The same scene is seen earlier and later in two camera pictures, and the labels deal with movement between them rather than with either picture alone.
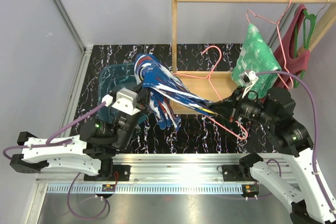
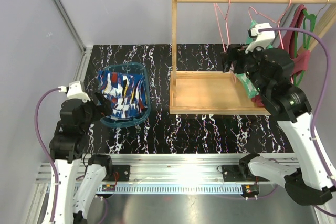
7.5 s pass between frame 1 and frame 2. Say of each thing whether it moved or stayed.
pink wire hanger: moved
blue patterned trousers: moved
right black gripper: moved
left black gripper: moved
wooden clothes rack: stayed
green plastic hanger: stayed
